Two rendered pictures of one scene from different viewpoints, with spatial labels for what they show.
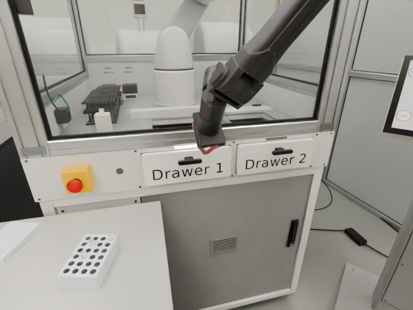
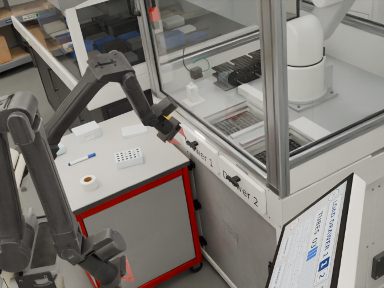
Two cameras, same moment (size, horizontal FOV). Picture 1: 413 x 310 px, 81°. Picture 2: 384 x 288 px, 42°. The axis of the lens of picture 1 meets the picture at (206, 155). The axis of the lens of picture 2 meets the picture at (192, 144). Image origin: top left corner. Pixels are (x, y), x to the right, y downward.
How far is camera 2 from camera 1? 189 cm
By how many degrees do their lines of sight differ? 68
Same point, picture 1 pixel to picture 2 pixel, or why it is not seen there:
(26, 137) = (152, 86)
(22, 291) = (111, 151)
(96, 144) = not seen: hidden behind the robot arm
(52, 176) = not seen: hidden behind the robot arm
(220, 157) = (210, 155)
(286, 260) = not seen: outside the picture
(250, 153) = (224, 166)
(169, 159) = (190, 136)
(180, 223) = (206, 187)
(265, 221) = (251, 239)
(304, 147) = (255, 192)
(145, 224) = (163, 164)
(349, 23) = (270, 106)
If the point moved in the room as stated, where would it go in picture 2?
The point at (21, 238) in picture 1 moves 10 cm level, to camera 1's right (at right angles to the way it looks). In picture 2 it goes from (135, 133) to (138, 143)
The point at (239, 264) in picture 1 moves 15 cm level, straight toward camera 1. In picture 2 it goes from (241, 262) to (209, 267)
